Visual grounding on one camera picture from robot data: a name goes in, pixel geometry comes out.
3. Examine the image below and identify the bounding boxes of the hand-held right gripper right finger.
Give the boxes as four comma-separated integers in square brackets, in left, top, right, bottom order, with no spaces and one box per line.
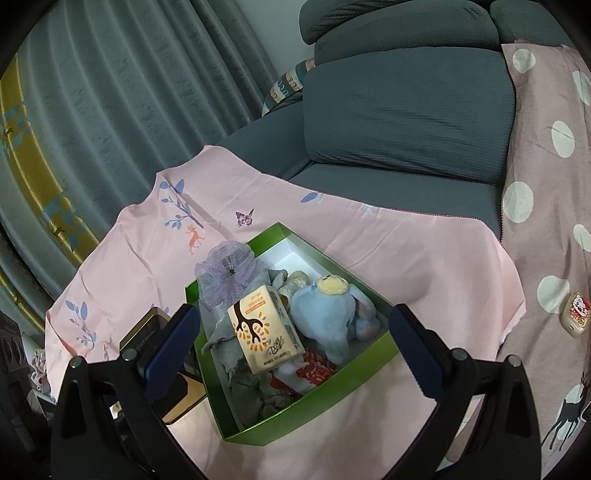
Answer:
[389,302,542,480]

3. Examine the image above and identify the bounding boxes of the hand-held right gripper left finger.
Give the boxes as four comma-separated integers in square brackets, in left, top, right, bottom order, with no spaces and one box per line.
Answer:
[50,302,206,480]

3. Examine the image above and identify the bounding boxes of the grey towel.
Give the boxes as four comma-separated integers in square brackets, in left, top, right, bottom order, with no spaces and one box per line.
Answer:
[201,268,296,425]

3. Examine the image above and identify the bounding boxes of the beige tissue pack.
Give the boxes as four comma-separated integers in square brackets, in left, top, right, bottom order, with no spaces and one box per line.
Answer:
[228,285,305,374]

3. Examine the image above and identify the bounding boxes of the purple mesh pouf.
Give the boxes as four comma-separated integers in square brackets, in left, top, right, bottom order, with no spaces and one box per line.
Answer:
[194,240,271,308]

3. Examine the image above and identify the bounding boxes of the blue plush toy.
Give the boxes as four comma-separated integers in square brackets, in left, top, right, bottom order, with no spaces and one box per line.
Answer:
[290,273,383,365]

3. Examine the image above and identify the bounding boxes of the green cardboard box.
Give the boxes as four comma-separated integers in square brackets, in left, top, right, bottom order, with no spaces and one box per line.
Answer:
[185,222,400,446]

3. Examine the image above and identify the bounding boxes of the red and white packet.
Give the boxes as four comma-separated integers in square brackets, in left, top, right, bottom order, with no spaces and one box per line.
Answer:
[270,348,340,395]

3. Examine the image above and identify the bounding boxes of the gold tin box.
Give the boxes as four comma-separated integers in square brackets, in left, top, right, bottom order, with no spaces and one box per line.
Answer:
[119,308,206,425]

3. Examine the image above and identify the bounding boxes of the white lace cloth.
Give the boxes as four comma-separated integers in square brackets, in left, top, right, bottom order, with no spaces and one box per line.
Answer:
[30,348,52,395]

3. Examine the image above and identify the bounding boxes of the pink printed cloth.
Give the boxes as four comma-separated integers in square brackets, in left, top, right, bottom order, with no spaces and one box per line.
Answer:
[45,144,527,480]

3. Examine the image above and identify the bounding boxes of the white cat figure case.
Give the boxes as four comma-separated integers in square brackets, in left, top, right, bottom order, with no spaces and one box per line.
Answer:
[561,292,591,340]

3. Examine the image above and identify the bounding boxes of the pink polka dot blanket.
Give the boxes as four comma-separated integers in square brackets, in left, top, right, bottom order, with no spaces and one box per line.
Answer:
[499,41,591,480]

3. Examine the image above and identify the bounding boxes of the grey sofa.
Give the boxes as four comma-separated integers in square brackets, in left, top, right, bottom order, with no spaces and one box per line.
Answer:
[222,0,573,241]

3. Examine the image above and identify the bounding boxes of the grey curtain with yellow band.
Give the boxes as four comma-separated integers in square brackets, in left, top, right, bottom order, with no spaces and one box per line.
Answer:
[0,0,315,333]

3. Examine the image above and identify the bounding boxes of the patterned pillow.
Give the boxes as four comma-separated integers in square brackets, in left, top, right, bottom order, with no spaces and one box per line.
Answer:
[262,59,317,116]

